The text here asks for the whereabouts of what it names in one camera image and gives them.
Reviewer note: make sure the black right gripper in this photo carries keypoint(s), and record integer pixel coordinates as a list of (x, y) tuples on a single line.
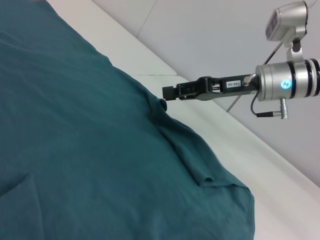
[(225, 90)]

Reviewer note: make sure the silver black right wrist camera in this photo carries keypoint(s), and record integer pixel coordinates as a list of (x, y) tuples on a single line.
[(287, 20)]

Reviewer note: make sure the teal blue shirt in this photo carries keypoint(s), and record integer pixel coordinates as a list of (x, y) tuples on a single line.
[(87, 137)]

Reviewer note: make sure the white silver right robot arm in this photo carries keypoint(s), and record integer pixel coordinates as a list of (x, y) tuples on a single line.
[(275, 80)]

